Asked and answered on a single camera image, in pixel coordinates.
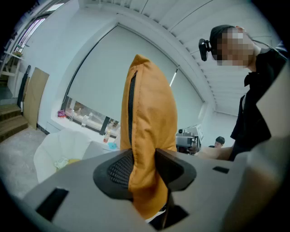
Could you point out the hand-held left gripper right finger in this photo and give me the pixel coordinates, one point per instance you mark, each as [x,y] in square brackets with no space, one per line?
[176,174]

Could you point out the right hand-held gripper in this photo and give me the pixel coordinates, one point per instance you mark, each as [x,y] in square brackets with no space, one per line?
[187,141]

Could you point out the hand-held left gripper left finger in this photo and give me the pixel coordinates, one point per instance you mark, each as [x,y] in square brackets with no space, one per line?
[106,181]

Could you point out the orange cushion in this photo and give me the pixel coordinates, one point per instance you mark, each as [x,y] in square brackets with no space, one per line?
[151,113]

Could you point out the white shell seat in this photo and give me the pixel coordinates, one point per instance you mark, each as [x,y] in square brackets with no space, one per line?
[59,145]

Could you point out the person's right forearm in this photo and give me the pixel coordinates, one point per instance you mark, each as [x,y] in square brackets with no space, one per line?
[215,154]

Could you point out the narrow white roller blind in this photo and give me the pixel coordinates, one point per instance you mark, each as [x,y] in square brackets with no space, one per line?
[187,97]

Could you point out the bottle with orange drink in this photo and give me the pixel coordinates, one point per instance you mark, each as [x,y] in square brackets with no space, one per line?
[106,137]

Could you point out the pale yellow cloth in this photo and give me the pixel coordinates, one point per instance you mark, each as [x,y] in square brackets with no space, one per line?
[64,162]

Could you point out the clear plastic bottle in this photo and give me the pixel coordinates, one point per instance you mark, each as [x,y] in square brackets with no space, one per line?
[84,121]
[71,115]

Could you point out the person's black jacket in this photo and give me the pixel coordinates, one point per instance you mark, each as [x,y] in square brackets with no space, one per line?
[251,117]

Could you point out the pink cloth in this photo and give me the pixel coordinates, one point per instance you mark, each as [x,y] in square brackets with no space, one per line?
[61,113]

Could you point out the large white roller blind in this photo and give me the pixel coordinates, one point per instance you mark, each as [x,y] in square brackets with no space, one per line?
[106,74]

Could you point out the person's head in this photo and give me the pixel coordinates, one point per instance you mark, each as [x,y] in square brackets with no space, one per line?
[233,45]

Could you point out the brown cardboard sheet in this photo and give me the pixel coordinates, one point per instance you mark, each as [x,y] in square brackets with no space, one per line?
[35,97]

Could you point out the wooden stairs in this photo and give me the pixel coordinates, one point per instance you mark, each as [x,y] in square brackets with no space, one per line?
[11,122]

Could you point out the white shelf unit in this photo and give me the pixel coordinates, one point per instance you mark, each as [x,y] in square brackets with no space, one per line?
[10,72]

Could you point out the black head-mounted camera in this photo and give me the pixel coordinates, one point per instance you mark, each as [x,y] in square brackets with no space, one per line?
[204,48]

